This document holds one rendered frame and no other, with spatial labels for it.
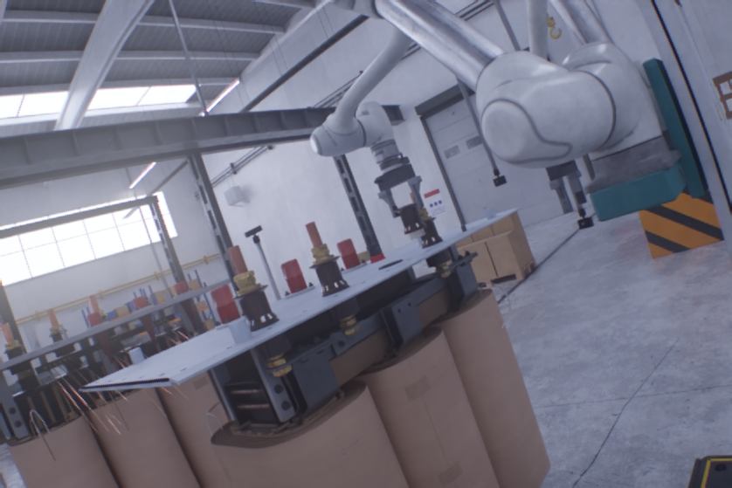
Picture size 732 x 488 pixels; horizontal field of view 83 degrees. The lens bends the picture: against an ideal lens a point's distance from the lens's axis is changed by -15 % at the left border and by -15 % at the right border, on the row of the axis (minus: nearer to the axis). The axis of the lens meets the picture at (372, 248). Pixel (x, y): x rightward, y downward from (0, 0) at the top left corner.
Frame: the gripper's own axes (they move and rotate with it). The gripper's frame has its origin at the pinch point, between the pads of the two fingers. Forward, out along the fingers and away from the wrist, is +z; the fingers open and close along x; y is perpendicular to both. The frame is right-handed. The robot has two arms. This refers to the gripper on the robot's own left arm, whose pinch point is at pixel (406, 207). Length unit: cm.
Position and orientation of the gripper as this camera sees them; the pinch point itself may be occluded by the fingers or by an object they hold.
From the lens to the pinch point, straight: 163.8
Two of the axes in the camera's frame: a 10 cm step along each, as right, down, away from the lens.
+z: 3.6, 9.3, 0.3
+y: -6.0, 2.5, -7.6
